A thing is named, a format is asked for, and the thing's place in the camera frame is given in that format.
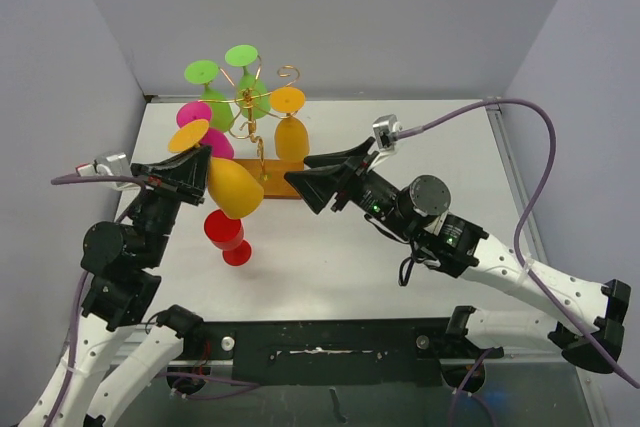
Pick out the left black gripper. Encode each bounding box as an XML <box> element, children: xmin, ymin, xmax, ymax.
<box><xmin>132</xmin><ymin>142</ymin><xmax>215</xmax><ymax>264</ymax></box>

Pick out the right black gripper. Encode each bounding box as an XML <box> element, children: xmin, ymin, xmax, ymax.
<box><xmin>285</xmin><ymin>137</ymin><xmax>418</xmax><ymax>241</ymax></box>

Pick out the orange wine glass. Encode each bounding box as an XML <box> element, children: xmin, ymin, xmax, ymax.
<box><xmin>269</xmin><ymin>86</ymin><xmax>310</xmax><ymax>162</ymax></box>
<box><xmin>166</xmin><ymin>118</ymin><xmax>265</xmax><ymax>221</ymax></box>

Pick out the magenta wine glass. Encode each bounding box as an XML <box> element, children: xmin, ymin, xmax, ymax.
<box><xmin>169</xmin><ymin>101</ymin><xmax>235</xmax><ymax>159</ymax></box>

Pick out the red wine glass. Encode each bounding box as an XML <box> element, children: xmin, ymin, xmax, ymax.
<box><xmin>203</xmin><ymin>210</ymin><xmax>252</xmax><ymax>267</ymax></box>

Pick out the green wine glass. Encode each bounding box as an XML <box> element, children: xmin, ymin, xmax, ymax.
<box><xmin>184</xmin><ymin>59</ymin><xmax>234</xmax><ymax>132</ymax></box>
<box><xmin>225</xmin><ymin>44</ymin><xmax>270</xmax><ymax>120</ymax></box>

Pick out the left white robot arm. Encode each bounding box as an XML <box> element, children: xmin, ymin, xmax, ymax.
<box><xmin>20</xmin><ymin>146</ymin><xmax>212</xmax><ymax>426</ymax></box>

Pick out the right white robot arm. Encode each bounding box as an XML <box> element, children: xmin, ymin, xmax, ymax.
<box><xmin>284</xmin><ymin>139</ymin><xmax>631</xmax><ymax>374</ymax></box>

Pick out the gold wire wine glass rack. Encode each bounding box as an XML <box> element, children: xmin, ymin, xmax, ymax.
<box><xmin>219</xmin><ymin>44</ymin><xmax>310</xmax><ymax>200</ymax></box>

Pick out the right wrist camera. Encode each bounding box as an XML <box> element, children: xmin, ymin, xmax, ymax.
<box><xmin>372</xmin><ymin>114</ymin><xmax>402</xmax><ymax>156</ymax></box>

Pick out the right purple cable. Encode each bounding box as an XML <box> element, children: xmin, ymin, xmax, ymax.
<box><xmin>399</xmin><ymin>98</ymin><xmax>640</xmax><ymax>427</ymax></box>

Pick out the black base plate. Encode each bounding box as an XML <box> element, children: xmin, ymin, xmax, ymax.
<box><xmin>164</xmin><ymin>316</ymin><xmax>506</xmax><ymax>388</ymax></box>

